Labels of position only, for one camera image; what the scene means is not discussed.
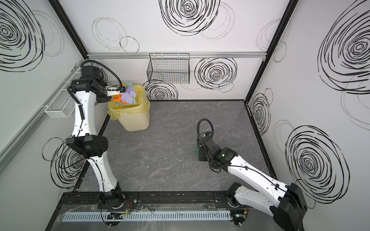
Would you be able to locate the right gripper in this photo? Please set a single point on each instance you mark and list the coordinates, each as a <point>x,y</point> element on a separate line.
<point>201,153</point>

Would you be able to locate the green plastic dustpan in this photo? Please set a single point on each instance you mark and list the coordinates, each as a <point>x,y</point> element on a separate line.
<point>128,84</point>

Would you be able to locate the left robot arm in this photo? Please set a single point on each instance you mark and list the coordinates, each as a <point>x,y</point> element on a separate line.
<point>89,89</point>

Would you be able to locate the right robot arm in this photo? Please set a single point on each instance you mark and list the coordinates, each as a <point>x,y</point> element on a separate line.
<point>284,203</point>

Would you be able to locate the orange paper scrap cluster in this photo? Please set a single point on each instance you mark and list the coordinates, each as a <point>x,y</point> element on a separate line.
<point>120,99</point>

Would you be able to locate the purple paper scrap front centre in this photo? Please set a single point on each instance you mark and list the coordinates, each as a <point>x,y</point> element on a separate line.
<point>130,95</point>

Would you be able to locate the yellow plastic bin liner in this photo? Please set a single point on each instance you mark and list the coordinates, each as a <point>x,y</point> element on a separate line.
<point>142,105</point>

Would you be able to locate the beige plastic trash bin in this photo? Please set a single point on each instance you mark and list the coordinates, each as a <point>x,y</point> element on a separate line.
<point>135,122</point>

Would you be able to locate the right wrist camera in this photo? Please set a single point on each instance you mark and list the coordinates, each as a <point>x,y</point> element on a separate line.
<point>208,134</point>

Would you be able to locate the white wire wall shelf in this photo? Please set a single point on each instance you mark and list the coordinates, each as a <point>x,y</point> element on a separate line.
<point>61,104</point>

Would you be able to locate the white slotted cable duct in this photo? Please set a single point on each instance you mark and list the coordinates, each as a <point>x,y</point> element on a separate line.
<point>146,216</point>

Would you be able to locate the black wire wall basket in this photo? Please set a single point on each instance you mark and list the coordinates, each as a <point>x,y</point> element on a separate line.
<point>172,68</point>

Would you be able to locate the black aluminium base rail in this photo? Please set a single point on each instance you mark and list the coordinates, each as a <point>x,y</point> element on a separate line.
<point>219,199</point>

